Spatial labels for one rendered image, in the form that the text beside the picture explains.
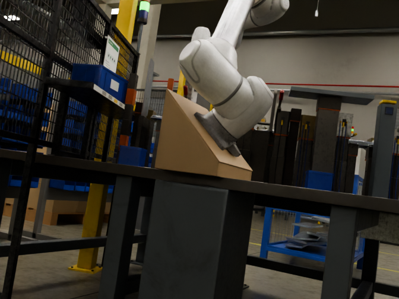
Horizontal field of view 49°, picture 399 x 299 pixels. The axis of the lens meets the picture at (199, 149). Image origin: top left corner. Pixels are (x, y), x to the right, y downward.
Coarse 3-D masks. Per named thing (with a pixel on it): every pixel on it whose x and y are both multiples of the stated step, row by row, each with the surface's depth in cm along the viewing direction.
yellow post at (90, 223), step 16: (128, 0) 302; (128, 16) 300; (128, 32) 300; (96, 160) 293; (96, 192) 291; (96, 208) 290; (96, 224) 289; (80, 256) 288; (96, 256) 294; (96, 272) 286
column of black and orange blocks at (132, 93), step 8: (136, 80) 232; (128, 88) 231; (136, 88) 234; (128, 96) 230; (128, 104) 230; (128, 112) 230; (128, 120) 229; (128, 128) 229; (120, 136) 229; (128, 136) 232; (120, 144) 229
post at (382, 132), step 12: (384, 108) 196; (396, 108) 195; (384, 120) 195; (384, 132) 195; (384, 144) 194; (372, 156) 200; (384, 156) 194; (372, 168) 197; (384, 168) 193; (372, 180) 195; (384, 180) 193; (372, 192) 193; (384, 192) 192
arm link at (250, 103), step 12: (252, 84) 160; (264, 84) 161; (240, 96) 158; (252, 96) 159; (264, 96) 160; (216, 108) 162; (228, 108) 159; (240, 108) 159; (252, 108) 160; (264, 108) 161; (228, 120) 162; (240, 120) 162; (252, 120) 163; (240, 132) 165
